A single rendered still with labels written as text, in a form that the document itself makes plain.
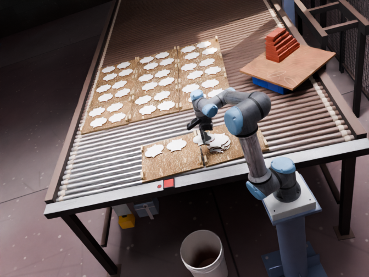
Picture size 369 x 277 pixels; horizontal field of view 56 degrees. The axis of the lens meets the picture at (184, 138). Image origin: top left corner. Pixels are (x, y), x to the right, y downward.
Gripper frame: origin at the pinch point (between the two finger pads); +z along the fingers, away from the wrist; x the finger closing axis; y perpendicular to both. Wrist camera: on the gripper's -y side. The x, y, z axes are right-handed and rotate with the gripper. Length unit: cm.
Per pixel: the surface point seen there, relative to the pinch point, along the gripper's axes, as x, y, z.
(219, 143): 1.7, 8.7, 7.1
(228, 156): -6.2, 13.2, 12.1
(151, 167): -5.8, -37.8, 14.0
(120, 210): -26, -62, 30
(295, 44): 87, 73, -6
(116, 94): 93, -82, 15
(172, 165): -6.8, -23.3, 13.5
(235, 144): 3.7, 18.8, 11.9
